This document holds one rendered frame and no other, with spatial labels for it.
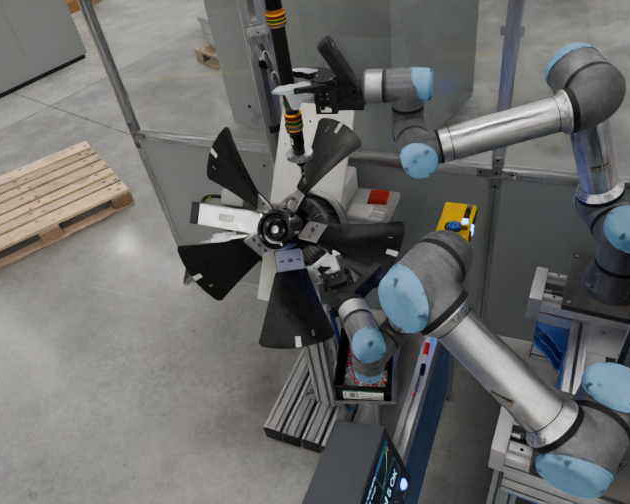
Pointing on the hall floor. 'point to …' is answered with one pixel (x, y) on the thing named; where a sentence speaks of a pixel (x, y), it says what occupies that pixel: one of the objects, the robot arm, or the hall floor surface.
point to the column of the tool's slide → (261, 79)
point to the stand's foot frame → (307, 412)
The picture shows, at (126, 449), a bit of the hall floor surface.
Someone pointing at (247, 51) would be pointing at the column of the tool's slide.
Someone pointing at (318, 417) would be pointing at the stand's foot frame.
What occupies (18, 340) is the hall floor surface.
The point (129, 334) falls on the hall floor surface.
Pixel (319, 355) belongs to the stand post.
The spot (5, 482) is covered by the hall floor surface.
